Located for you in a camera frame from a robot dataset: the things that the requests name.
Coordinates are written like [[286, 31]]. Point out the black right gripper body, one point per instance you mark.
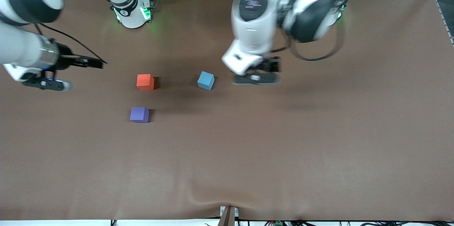
[[65, 60]]

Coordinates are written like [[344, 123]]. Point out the blue foam block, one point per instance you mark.
[[205, 80]]

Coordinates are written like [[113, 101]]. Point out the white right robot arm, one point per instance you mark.
[[129, 16]]

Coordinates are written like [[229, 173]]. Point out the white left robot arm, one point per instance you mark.
[[255, 27]]

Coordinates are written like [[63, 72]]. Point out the orange foam block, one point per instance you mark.
[[145, 82]]

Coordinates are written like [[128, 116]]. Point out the purple foam block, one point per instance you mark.
[[139, 114]]

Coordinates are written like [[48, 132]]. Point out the brown table mat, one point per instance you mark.
[[227, 148]]

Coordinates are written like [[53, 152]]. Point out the brown camera mount post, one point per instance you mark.
[[228, 219]]

